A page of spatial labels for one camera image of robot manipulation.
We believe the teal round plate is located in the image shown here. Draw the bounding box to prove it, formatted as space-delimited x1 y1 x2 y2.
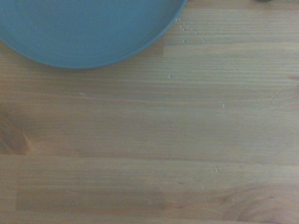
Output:
0 0 188 70

